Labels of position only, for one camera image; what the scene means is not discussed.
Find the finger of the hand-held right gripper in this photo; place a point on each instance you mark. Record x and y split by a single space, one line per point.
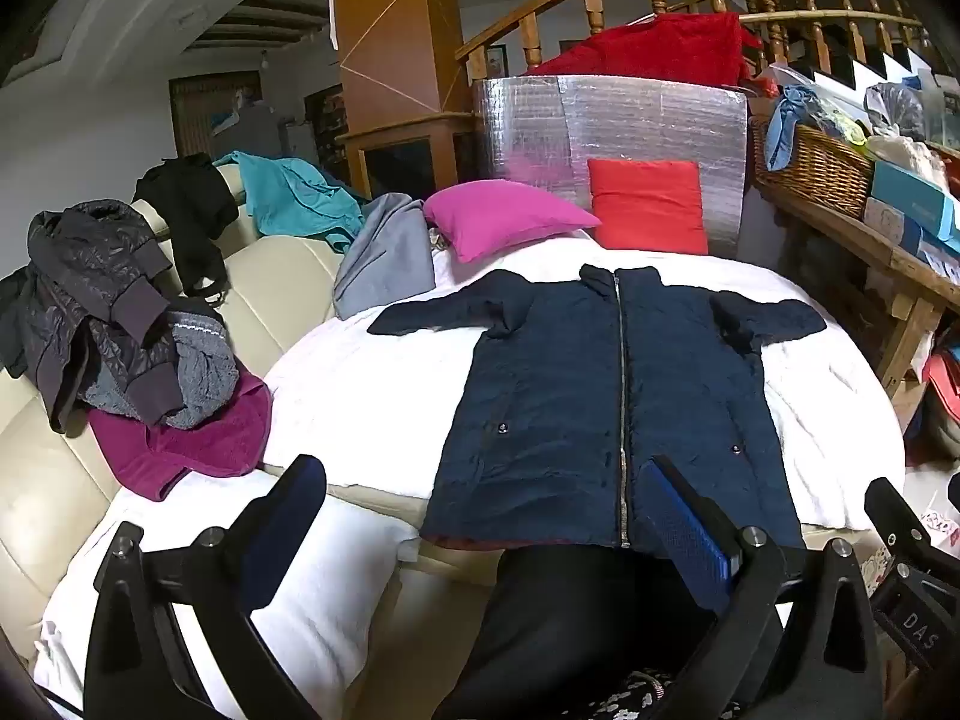
896 514

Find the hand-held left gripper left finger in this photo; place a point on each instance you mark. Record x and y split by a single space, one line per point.
289 525

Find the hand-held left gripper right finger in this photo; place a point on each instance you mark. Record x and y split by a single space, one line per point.
690 532

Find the navy zip jacket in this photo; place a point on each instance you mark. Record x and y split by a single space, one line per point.
562 390

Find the white cushion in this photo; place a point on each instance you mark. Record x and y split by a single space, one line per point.
330 600

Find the magenta fleece garment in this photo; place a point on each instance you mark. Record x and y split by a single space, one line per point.
210 442

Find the red bag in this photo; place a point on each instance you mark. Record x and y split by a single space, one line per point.
941 390

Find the person's leg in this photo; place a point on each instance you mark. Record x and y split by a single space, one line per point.
570 615

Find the white textured blanket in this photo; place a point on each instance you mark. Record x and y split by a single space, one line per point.
360 390

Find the floral slipper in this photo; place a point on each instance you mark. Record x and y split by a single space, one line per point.
630 697

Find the grey knit sweater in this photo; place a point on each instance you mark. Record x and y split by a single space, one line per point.
199 360

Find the cream leather sofa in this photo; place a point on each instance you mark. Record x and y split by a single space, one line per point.
45 480

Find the wooden table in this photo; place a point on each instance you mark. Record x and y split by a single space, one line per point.
862 240

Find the grey garment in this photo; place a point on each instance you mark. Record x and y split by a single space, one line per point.
382 255

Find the teal cardboard box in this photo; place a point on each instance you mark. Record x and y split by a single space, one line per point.
911 202

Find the dark quilted jacket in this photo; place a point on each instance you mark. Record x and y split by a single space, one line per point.
90 277

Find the black garment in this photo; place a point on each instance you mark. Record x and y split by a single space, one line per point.
191 210

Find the teal garment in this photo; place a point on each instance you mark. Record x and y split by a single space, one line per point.
292 195

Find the red folded cloth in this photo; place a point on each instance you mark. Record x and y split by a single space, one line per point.
649 202

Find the wicker basket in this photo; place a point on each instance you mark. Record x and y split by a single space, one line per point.
810 165

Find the magenta folded cloth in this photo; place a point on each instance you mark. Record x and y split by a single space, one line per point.
502 217

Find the wooden cabinet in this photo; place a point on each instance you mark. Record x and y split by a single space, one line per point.
405 157

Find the grey plastic bag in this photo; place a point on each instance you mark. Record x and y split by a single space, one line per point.
892 109

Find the dark shelf unit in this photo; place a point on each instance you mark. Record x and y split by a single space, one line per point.
326 120

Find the blue cloth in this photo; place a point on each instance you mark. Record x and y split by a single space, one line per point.
791 120

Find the dark wooden door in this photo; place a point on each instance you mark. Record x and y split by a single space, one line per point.
214 112

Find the silver foil board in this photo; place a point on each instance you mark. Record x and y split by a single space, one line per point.
525 135

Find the red blanket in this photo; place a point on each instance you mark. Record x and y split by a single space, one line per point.
652 45

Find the yellow wooden furniture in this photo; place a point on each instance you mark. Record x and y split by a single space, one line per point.
390 30

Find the wooden stair railing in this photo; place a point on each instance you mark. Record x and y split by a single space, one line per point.
600 0

